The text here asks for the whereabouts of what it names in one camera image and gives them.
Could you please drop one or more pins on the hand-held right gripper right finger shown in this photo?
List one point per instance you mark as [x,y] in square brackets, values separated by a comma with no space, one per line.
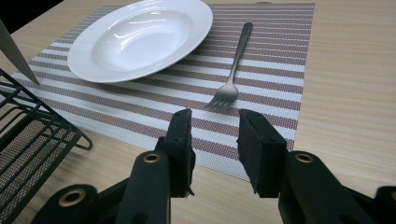
[261,155]

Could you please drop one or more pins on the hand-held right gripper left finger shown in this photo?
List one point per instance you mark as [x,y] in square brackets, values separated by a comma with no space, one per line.
[180,155]

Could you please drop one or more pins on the steel fork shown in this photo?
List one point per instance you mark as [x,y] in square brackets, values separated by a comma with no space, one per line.
[232,77]

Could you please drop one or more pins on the striped woven placemat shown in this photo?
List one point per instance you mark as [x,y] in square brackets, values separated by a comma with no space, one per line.
[264,71]

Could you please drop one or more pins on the white deep plate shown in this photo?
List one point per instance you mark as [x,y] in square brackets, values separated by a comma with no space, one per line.
[140,40]

